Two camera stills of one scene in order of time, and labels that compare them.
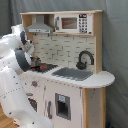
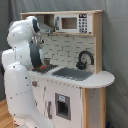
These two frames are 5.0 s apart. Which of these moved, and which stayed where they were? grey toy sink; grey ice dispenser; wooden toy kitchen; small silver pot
Moved: small silver pot
Stayed: wooden toy kitchen; grey toy sink; grey ice dispenser
